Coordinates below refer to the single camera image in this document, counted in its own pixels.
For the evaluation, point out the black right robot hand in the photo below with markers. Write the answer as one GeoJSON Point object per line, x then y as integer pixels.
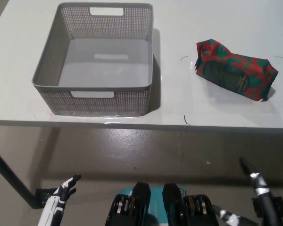
{"type": "Point", "coordinates": [277, 212]}

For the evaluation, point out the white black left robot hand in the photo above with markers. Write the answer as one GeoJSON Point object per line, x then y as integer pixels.
{"type": "Point", "coordinates": [55, 204]}

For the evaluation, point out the red green coffee bean bag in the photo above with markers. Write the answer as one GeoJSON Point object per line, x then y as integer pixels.
{"type": "Point", "coordinates": [226, 70]}

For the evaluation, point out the black metal table leg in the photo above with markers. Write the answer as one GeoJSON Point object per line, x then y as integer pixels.
{"type": "Point", "coordinates": [11, 179]}

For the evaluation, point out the grey perforated plastic basket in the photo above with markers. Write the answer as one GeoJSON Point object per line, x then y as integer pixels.
{"type": "Point", "coordinates": [96, 103]}

